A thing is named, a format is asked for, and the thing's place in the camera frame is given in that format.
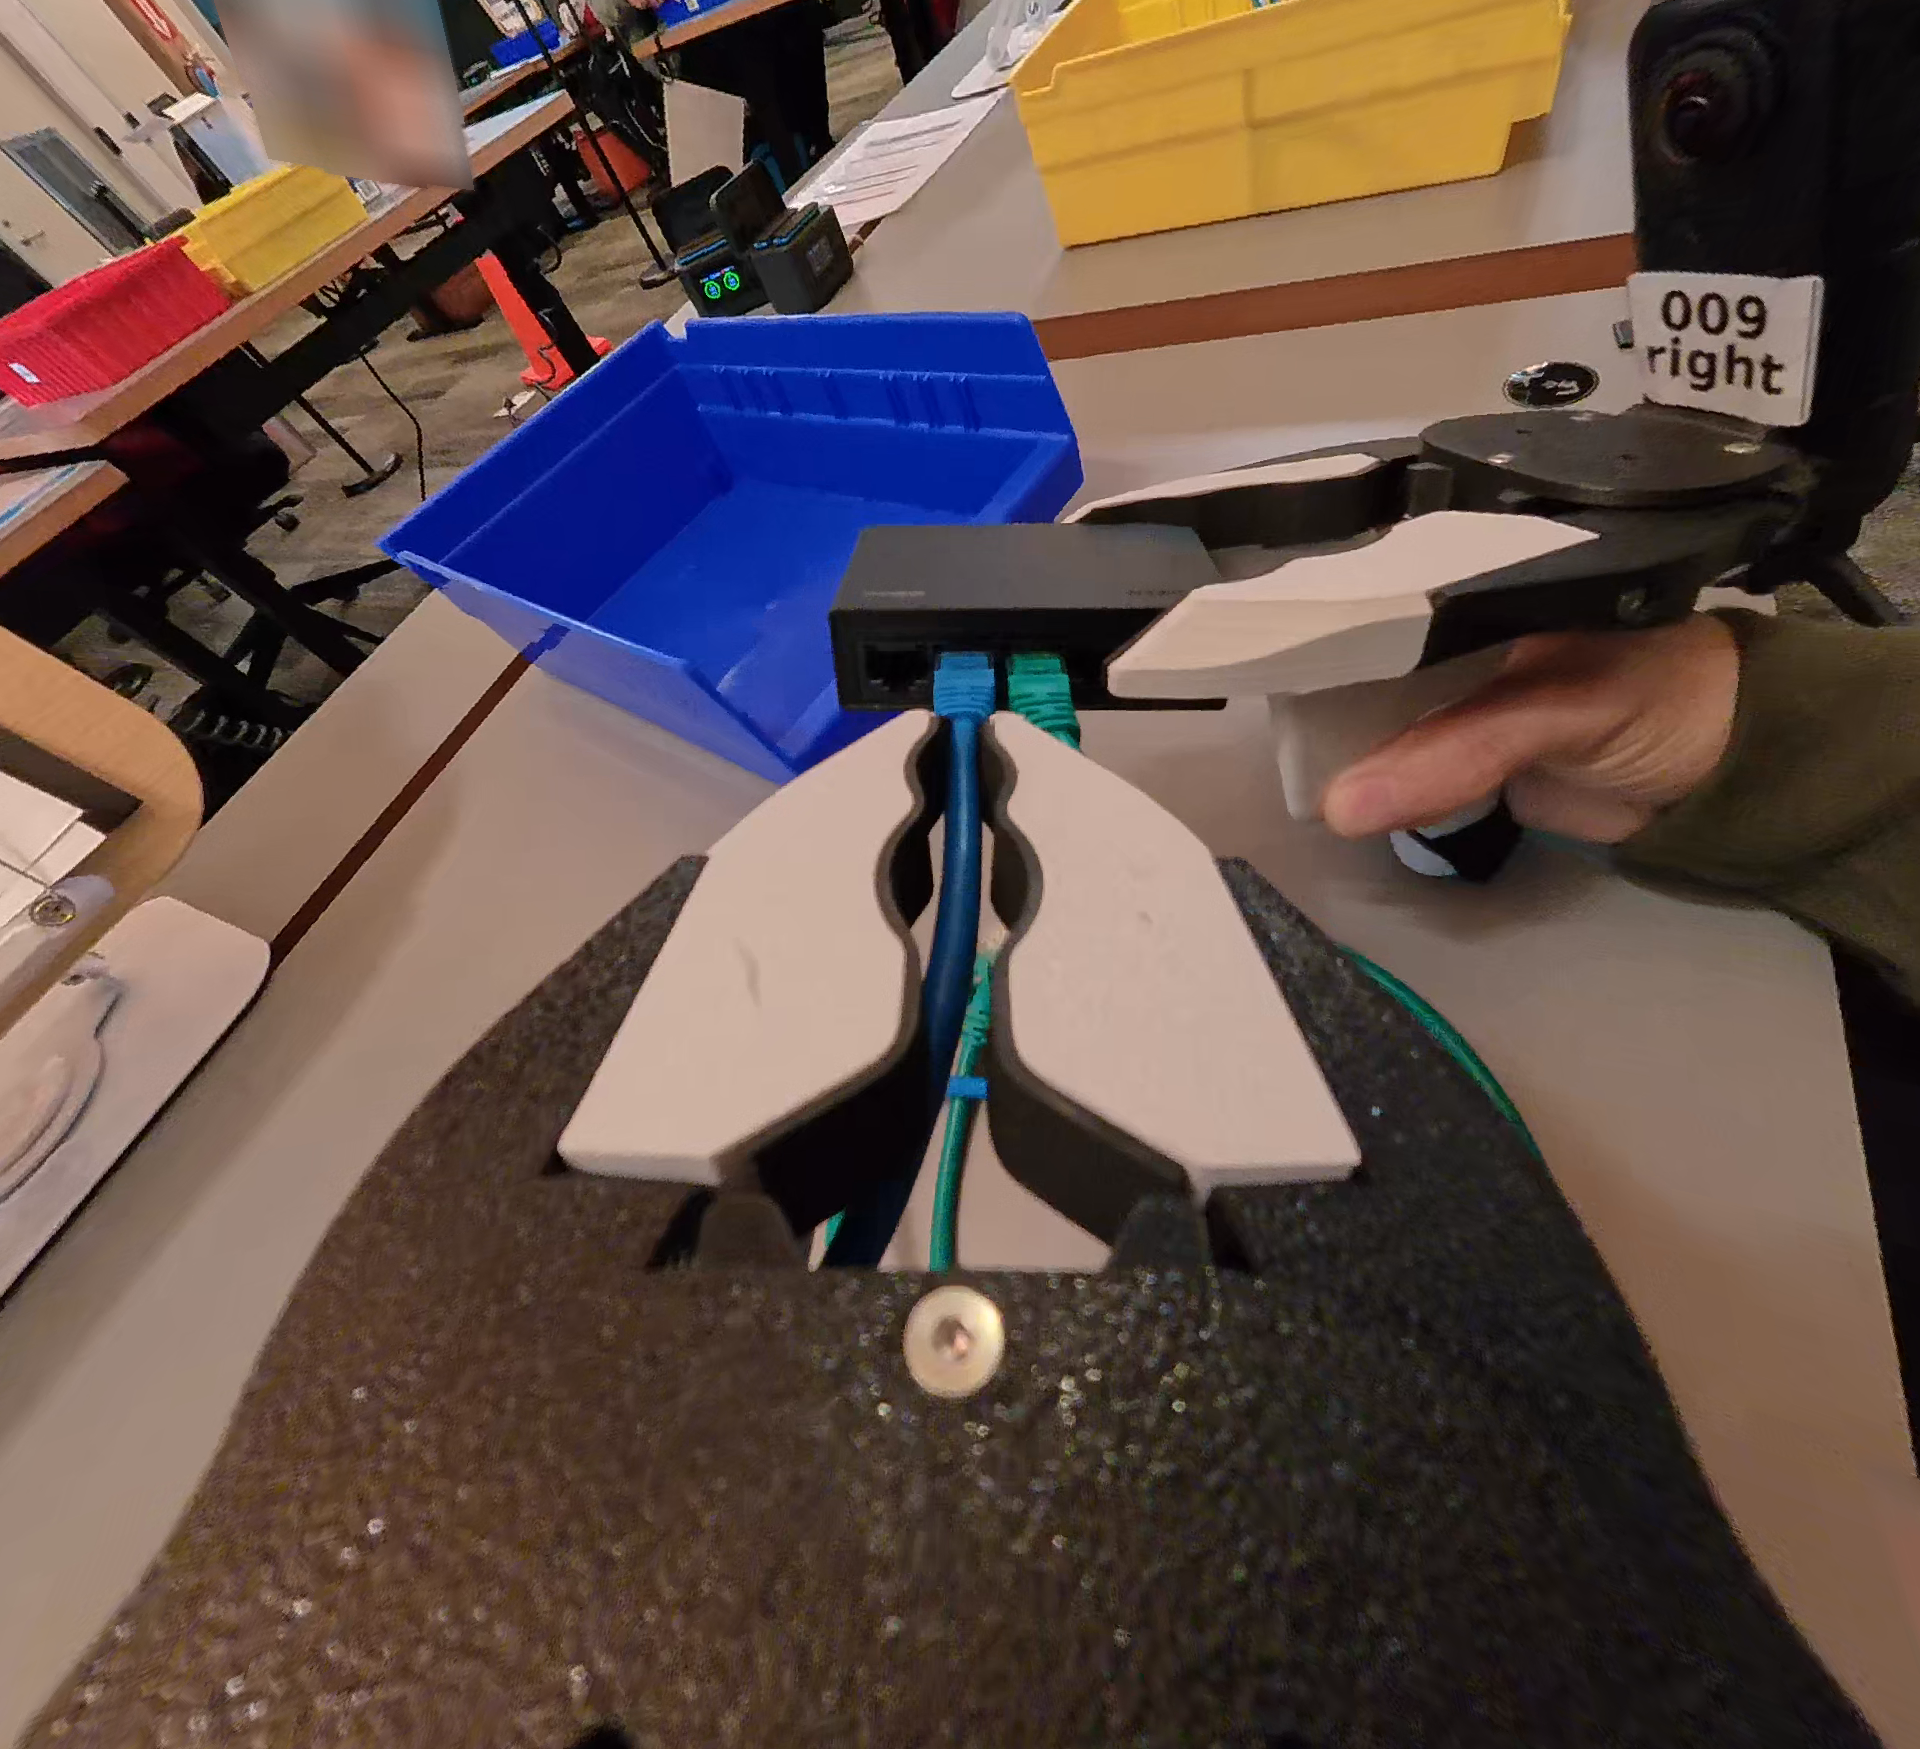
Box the blue ethernet cable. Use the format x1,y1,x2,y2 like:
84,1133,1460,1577
822,660,995,1270

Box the white tray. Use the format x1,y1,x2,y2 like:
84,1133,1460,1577
0,894,274,1295

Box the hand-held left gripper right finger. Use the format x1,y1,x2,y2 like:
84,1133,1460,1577
983,713,1366,1261

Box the red plastic bin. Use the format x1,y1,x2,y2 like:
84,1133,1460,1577
0,237,234,407

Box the person's right hand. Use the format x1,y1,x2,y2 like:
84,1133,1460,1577
1323,611,1745,851

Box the large yellow plastic bin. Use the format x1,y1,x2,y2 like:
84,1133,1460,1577
1013,0,1577,248

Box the orange cone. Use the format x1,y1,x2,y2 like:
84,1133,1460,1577
473,248,605,395

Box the plywood furniture panel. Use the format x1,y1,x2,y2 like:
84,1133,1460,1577
0,624,206,1031

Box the long wooden desk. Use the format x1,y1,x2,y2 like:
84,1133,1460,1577
0,93,581,462

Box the black office chair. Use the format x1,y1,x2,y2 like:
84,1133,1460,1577
84,407,411,729

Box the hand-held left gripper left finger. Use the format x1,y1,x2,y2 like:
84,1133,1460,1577
556,710,937,1240

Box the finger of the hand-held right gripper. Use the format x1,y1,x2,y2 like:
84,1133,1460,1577
1068,449,1423,554
1108,511,1605,707

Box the black charger case green lights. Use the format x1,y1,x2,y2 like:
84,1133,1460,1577
673,170,774,320

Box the white paper sheets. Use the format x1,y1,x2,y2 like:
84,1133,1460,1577
786,104,1004,228

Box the green ethernet cable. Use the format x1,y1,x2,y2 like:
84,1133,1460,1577
927,649,1549,1261

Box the black network switch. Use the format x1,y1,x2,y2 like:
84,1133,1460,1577
828,522,1222,715

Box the large blue plastic bin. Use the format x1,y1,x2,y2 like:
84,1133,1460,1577
377,312,1087,784

